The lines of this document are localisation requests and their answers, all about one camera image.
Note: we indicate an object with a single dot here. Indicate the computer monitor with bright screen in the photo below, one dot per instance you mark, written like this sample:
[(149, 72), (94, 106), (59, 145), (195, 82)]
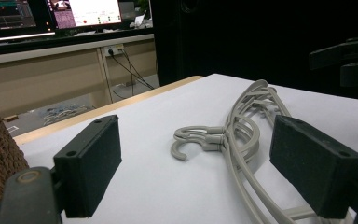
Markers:
[(90, 12)]

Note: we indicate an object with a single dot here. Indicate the grey plastic clothes hanger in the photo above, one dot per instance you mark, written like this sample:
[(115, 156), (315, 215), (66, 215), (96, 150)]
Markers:
[(195, 128), (195, 137), (177, 154)]

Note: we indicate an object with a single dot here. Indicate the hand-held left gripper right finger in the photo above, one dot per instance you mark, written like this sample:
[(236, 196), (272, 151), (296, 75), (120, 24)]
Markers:
[(313, 168)]

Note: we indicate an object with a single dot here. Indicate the pile of white floor clutter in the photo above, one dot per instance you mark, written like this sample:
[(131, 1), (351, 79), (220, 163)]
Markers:
[(63, 113)]

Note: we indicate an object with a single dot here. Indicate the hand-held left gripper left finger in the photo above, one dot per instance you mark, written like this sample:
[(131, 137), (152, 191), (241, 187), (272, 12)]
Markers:
[(87, 168)]

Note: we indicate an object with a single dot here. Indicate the white power strip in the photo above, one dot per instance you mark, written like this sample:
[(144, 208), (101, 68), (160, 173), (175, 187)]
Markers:
[(114, 49)]

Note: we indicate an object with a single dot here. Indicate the white table mat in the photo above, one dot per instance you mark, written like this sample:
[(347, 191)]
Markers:
[(167, 186)]

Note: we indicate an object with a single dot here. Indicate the black curtain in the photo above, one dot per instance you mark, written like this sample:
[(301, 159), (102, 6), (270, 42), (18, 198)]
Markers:
[(245, 37)]

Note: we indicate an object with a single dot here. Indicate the computer monitor with dark screen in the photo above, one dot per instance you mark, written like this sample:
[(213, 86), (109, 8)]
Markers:
[(6, 15)]

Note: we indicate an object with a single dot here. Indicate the beige wooden desk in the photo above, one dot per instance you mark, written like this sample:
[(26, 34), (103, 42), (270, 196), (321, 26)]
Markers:
[(43, 77)]

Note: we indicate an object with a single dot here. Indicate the small wooden block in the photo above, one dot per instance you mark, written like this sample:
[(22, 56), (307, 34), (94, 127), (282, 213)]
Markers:
[(11, 118)]

